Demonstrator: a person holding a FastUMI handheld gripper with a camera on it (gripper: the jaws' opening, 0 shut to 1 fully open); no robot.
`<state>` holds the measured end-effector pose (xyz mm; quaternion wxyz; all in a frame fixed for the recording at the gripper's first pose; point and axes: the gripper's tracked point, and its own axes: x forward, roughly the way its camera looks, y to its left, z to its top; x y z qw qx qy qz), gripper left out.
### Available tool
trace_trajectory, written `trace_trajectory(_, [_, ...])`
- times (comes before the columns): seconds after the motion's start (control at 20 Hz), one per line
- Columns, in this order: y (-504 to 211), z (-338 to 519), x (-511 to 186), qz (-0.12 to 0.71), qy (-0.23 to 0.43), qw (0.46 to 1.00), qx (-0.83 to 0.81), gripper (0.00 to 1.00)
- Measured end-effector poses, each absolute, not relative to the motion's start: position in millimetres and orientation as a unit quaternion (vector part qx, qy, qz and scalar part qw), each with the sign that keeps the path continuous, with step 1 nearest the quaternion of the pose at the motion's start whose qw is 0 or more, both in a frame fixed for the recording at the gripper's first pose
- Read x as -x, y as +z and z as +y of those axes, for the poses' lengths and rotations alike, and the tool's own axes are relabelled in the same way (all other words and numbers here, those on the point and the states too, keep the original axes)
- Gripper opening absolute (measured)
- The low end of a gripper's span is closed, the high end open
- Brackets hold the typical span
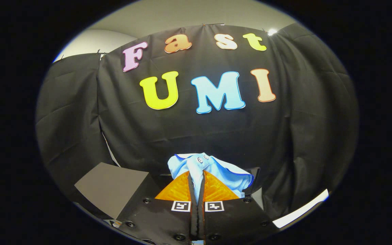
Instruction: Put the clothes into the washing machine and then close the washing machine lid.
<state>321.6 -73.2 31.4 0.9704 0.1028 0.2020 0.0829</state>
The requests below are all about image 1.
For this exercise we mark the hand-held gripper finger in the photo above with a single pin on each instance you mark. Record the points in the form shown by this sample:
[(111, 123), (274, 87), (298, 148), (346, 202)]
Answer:
[(201, 217), (193, 217)]

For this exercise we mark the light blue polo shirt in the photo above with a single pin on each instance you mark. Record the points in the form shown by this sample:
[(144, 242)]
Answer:
[(213, 166)]

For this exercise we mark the black backdrop cloth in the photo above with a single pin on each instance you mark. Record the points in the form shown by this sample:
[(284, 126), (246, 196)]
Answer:
[(199, 132)]

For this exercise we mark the dark grey cabinet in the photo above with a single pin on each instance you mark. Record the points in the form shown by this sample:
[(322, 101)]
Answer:
[(111, 187)]

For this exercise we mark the white board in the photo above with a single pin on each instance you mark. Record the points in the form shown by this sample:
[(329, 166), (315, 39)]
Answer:
[(301, 211)]

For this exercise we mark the ceiling light panel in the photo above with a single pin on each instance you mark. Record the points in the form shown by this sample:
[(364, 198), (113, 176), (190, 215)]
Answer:
[(272, 32)]

